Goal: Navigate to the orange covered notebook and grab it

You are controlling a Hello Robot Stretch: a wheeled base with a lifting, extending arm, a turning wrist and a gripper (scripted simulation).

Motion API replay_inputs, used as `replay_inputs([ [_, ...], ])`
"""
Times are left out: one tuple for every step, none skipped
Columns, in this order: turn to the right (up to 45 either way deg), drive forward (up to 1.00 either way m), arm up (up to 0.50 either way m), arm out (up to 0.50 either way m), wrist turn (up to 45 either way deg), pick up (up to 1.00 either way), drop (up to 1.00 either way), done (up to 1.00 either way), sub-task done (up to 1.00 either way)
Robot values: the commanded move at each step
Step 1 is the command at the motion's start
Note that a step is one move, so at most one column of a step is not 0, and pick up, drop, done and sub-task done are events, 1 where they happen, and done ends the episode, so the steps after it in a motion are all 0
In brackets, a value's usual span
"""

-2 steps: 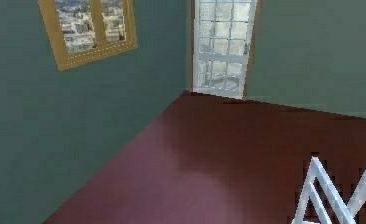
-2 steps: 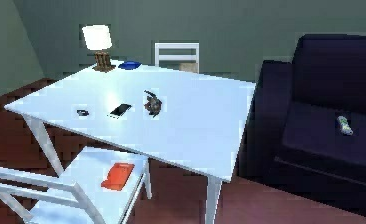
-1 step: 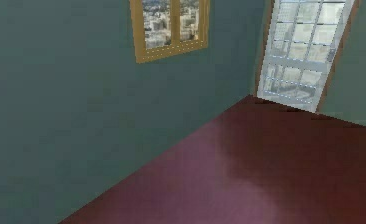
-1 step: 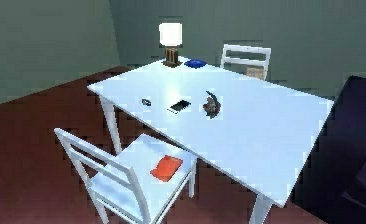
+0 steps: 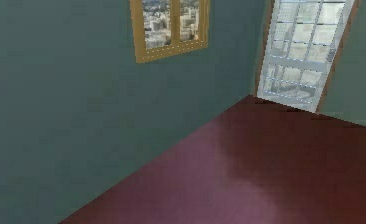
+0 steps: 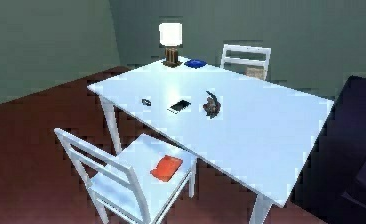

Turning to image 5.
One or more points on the wooden framed window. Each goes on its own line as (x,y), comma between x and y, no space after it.
(175,23)

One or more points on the white glass paned door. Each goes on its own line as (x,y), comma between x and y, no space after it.
(301,60)

